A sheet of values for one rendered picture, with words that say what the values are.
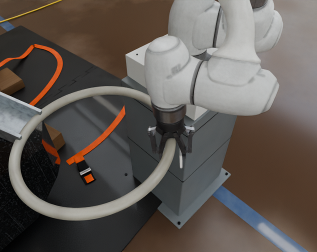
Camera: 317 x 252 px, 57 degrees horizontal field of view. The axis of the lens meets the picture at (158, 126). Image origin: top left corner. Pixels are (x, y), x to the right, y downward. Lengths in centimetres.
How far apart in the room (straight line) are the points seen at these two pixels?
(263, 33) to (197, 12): 23
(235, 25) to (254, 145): 158
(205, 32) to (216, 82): 49
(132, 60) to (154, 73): 60
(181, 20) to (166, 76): 47
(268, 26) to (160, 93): 53
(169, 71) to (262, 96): 19
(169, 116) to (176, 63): 15
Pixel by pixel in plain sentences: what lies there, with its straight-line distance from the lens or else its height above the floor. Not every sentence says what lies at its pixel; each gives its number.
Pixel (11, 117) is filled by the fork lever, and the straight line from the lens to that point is 105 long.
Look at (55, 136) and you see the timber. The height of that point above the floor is 14.
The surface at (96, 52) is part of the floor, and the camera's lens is 292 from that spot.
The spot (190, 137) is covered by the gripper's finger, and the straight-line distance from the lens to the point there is 82.
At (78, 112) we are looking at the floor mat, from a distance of 231.
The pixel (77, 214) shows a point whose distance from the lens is 75.
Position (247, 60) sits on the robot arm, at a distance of 61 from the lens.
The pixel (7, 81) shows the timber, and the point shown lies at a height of 9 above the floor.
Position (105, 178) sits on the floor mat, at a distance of 191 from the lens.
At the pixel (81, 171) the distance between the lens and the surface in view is 193.
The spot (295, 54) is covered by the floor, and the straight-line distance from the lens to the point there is 311.
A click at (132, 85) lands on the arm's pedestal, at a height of 80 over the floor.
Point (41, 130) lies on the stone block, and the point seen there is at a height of 59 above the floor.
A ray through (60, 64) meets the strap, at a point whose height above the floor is 2.
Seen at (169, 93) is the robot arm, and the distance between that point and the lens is 65.
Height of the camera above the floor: 162
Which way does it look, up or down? 49 degrees down
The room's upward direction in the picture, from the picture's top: straight up
